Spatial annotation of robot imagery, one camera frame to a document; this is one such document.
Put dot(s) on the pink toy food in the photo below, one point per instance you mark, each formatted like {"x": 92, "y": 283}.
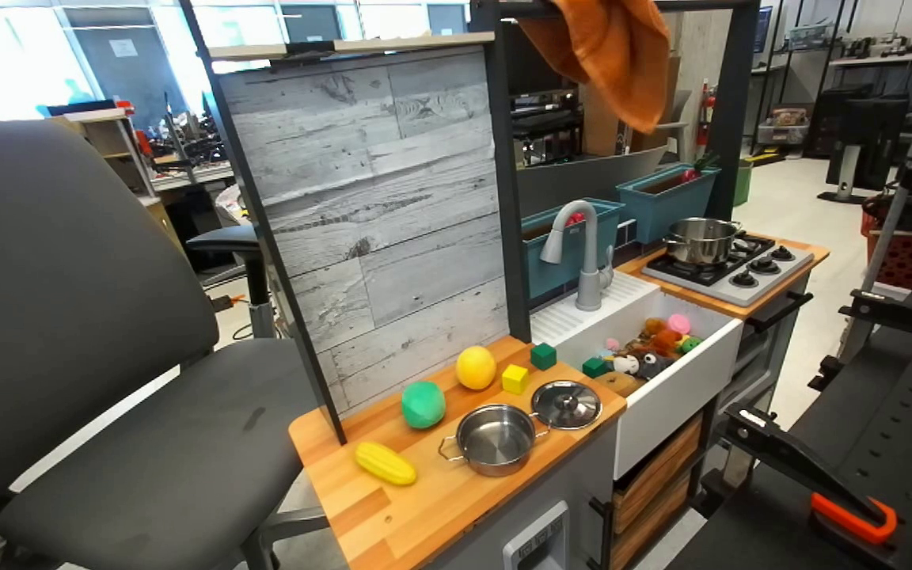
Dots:
{"x": 680, "y": 323}

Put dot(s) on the brown cloth towel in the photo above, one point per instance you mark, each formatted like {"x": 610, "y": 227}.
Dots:
{"x": 614, "y": 50}

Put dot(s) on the white toy sink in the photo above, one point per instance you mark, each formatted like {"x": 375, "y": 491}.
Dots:
{"x": 680, "y": 390}

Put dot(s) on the grey office chair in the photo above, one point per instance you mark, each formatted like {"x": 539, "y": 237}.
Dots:
{"x": 77, "y": 318}

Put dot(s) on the cluttered workbench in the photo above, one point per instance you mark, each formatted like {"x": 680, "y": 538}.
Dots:
{"x": 149, "y": 146}

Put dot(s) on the toy kitchen unit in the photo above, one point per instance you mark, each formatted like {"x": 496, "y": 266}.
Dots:
{"x": 665, "y": 423}

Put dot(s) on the grey wood backsplash panel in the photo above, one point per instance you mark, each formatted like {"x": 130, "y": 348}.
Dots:
{"x": 372, "y": 210}

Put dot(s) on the teal plastic bin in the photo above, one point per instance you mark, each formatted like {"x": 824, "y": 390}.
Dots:
{"x": 665, "y": 199}
{"x": 569, "y": 253}

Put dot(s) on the green toy cube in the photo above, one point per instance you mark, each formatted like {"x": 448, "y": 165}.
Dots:
{"x": 595, "y": 365}
{"x": 543, "y": 355}

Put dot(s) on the small steel pot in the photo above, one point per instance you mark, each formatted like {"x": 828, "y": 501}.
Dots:
{"x": 700, "y": 244}

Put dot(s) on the small green toy food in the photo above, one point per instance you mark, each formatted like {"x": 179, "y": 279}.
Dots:
{"x": 689, "y": 343}

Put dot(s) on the wooden drawer fronts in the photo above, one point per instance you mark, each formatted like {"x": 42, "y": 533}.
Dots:
{"x": 657, "y": 478}

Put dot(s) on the yellow toy cube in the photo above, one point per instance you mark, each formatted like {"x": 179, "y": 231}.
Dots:
{"x": 513, "y": 379}

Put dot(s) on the yellow toy ball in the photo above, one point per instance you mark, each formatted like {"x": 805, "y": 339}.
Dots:
{"x": 475, "y": 368}

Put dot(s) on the white toy food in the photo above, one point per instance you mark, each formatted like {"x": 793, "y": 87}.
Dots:
{"x": 626, "y": 362}

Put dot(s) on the red fire extinguisher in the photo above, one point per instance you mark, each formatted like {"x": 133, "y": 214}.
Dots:
{"x": 706, "y": 114}

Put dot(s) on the black metal railing frame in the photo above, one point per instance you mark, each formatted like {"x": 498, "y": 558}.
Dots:
{"x": 507, "y": 210}

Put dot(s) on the steel pot lid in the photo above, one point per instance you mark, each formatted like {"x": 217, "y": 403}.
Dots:
{"x": 564, "y": 403}

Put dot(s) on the grey toy faucet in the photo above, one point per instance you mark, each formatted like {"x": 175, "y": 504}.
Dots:
{"x": 586, "y": 271}

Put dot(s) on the yellow toy corn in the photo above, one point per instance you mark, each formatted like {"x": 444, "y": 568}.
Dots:
{"x": 383, "y": 462}

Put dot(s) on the grey toy stove top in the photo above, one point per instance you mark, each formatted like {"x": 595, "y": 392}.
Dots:
{"x": 758, "y": 275}

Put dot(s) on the green toy ball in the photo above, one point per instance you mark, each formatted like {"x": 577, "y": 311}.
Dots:
{"x": 423, "y": 405}

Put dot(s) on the black pegboard table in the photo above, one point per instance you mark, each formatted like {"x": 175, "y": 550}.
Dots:
{"x": 879, "y": 444}

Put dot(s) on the black stool chair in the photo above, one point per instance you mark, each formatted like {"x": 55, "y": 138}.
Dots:
{"x": 236, "y": 247}

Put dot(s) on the metal storage shelving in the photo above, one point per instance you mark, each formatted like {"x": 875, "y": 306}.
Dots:
{"x": 846, "y": 74}

